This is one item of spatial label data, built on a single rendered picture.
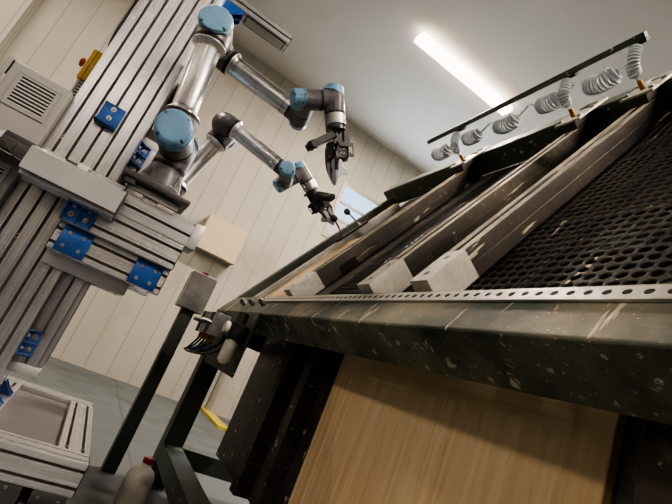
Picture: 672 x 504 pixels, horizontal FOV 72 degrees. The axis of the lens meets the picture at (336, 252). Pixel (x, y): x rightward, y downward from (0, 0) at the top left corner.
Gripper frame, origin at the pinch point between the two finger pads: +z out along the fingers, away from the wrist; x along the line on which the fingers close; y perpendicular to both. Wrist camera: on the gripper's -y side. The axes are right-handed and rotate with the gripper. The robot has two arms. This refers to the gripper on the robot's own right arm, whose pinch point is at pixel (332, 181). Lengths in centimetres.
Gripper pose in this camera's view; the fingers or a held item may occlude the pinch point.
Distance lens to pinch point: 165.0
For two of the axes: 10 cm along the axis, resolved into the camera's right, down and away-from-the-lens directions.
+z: 0.5, 10.0, -0.8
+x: -4.5, 0.9, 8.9
